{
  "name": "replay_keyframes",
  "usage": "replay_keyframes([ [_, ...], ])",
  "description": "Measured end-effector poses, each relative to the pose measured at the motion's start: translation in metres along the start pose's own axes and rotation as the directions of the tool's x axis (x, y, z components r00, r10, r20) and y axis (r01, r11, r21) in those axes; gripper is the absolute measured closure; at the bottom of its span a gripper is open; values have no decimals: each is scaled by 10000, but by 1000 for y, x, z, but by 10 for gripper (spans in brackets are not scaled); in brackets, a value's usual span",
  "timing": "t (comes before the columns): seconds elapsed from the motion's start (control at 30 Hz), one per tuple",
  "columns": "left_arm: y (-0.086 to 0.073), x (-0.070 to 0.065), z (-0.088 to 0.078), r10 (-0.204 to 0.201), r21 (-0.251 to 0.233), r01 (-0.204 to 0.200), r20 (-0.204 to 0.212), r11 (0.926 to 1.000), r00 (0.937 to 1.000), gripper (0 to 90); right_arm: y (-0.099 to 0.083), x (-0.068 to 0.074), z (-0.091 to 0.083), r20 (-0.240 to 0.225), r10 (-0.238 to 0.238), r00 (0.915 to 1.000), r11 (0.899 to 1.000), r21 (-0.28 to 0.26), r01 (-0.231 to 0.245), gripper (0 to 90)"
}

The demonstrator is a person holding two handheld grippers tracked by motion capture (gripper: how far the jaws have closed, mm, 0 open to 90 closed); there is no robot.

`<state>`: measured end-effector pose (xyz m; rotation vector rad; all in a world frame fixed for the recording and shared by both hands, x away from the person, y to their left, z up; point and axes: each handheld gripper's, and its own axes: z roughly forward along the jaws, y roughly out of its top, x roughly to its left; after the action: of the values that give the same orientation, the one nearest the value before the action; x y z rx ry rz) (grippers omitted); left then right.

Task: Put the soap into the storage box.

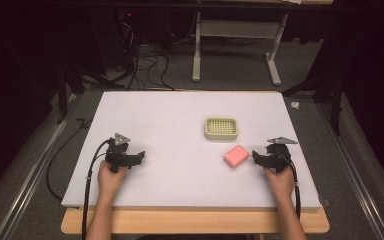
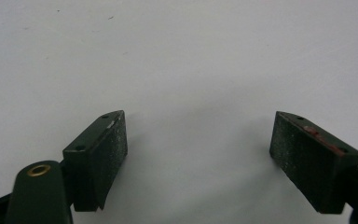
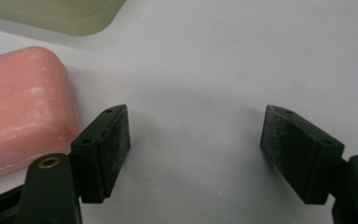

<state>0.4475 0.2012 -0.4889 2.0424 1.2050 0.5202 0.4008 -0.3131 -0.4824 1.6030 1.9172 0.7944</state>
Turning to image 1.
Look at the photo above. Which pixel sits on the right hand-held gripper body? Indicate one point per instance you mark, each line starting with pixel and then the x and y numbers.
pixel 276 156

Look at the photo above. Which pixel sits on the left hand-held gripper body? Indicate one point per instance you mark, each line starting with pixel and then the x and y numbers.
pixel 118 154

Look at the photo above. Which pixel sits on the pink soap bar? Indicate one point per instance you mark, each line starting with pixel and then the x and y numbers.
pixel 236 156

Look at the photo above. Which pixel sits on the cream soap dish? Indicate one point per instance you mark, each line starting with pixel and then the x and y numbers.
pixel 221 128

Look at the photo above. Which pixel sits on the person's left hand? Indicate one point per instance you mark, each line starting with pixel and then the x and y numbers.
pixel 110 178

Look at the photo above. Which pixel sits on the person's right hand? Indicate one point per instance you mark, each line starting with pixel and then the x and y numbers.
pixel 280 182

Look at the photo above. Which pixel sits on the white foam board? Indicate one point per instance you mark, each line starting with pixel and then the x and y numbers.
pixel 186 150

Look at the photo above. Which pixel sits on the crumpled white paper scrap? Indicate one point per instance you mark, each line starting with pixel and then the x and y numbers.
pixel 295 105

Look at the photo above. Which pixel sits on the black stand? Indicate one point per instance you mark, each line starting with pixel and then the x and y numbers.
pixel 326 90
pixel 76 76

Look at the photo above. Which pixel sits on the wooden table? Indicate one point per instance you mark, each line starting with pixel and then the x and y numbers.
pixel 193 221

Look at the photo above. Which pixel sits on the metal floor rail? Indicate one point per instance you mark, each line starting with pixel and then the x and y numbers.
pixel 30 173
pixel 353 170

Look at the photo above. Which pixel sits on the white metal desk frame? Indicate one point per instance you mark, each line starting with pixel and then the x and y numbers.
pixel 236 36

